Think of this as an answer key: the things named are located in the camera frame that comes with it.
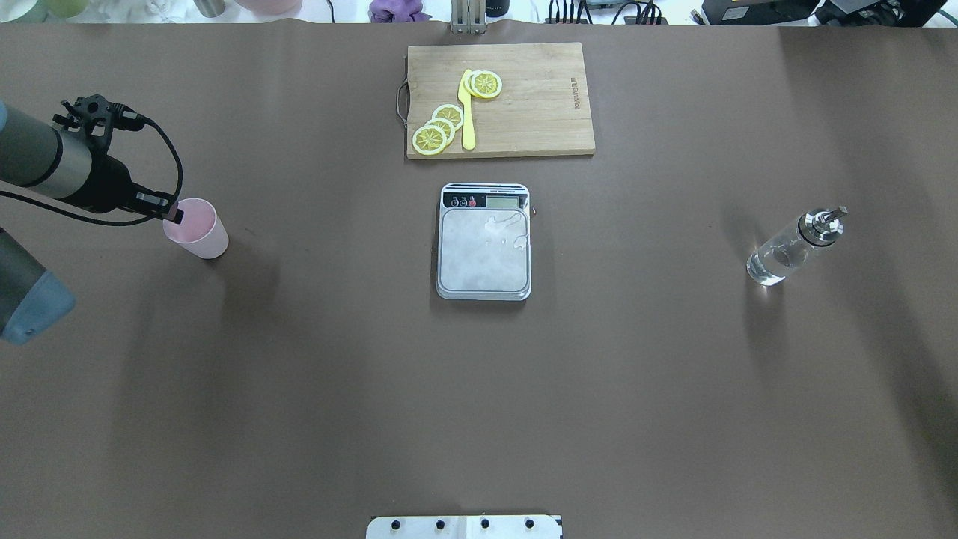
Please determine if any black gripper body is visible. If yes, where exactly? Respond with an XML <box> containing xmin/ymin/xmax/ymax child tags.
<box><xmin>52</xmin><ymin>94</ymin><xmax>174</xmax><ymax>218</ymax></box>

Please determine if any lemon slice stack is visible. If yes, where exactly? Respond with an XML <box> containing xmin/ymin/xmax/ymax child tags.
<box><xmin>410</xmin><ymin>103</ymin><xmax>464</xmax><ymax>156</ymax></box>

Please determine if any silver digital kitchen scale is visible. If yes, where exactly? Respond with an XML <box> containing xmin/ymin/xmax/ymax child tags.
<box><xmin>436</xmin><ymin>182</ymin><xmax>531</xmax><ymax>302</ymax></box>

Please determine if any clear glass sauce bottle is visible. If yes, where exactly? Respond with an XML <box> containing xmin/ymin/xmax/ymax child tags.
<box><xmin>745</xmin><ymin>205</ymin><xmax>849</xmax><ymax>287</ymax></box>

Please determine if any purple cloth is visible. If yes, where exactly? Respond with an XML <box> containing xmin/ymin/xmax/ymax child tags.
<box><xmin>369</xmin><ymin>0</ymin><xmax>432</xmax><ymax>23</ymax></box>

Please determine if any lemon slice single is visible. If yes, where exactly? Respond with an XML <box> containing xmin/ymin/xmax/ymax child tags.
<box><xmin>465</xmin><ymin>70</ymin><xmax>503</xmax><ymax>100</ymax></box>

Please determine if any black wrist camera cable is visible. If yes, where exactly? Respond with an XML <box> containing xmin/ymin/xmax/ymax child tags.
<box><xmin>0</xmin><ymin>112</ymin><xmax>185</xmax><ymax>226</ymax></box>

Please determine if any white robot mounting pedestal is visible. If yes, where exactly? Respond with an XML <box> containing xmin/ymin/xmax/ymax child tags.
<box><xmin>365</xmin><ymin>514</ymin><xmax>564</xmax><ymax>538</ymax></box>

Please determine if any aluminium frame post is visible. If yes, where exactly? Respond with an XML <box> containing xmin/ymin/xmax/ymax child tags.
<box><xmin>449</xmin><ymin>0</ymin><xmax>488</xmax><ymax>35</ymax></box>

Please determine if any wooden cutting board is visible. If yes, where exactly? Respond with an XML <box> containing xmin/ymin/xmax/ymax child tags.
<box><xmin>405</xmin><ymin>42</ymin><xmax>596</xmax><ymax>159</ymax></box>

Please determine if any yellow plastic knife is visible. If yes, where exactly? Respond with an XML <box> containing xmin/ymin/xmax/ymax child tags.
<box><xmin>457</xmin><ymin>69</ymin><xmax>476</xmax><ymax>151</ymax></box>

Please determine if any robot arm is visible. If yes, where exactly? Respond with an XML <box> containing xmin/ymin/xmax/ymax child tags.
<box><xmin>1</xmin><ymin>94</ymin><xmax>183</xmax><ymax>345</ymax></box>

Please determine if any pink plastic cup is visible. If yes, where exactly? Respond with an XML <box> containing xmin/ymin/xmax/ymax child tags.
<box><xmin>162</xmin><ymin>198</ymin><xmax>229</xmax><ymax>260</ymax></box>

